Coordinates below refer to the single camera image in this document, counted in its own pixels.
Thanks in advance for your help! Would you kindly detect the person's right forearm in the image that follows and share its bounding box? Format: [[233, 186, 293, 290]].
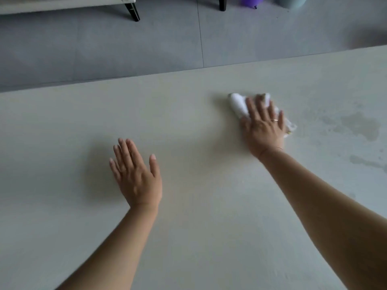
[[257, 147, 387, 290]]

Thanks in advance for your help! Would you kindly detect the person's right hand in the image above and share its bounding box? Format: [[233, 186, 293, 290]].
[[241, 94, 286, 159]]

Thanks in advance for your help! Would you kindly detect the white cleaning cloth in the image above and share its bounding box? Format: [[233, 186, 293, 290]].
[[228, 92, 298, 138]]

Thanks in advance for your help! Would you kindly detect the grey-blue waste bin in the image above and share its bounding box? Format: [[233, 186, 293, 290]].
[[275, 0, 311, 9]]

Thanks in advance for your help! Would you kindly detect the person's left forearm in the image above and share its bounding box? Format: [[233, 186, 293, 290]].
[[55, 203, 159, 290]]

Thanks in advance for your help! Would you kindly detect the person's left hand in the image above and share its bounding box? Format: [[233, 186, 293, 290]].
[[109, 138, 163, 210]]

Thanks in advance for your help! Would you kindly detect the purple plastic object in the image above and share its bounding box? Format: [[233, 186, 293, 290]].
[[240, 0, 265, 9]]

